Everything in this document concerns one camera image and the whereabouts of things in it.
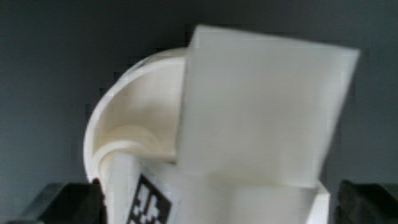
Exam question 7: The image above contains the white stool leg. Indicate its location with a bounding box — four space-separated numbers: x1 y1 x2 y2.
101 152 316 224
178 25 361 187

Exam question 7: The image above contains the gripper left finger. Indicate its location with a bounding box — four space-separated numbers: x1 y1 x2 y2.
6 180 109 224

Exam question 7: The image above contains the white round stool seat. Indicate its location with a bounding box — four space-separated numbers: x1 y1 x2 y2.
82 47 331 224

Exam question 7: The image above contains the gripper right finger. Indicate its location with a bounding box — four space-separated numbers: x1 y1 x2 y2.
334 180 398 224

